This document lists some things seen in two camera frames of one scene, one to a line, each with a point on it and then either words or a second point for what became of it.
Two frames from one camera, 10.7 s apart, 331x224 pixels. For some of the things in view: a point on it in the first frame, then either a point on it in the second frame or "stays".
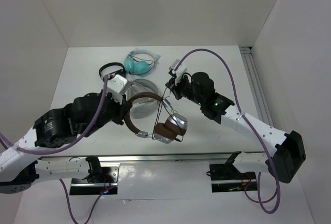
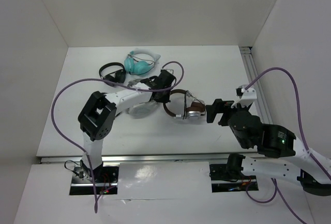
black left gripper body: [112, 112] -> [164, 97]
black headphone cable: [174, 114] -> [185, 114]
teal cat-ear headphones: [139, 61] stays
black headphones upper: [121, 72] stays
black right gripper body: [183, 89] -> [223, 106]
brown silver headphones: [175, 124] -> [194, 108]
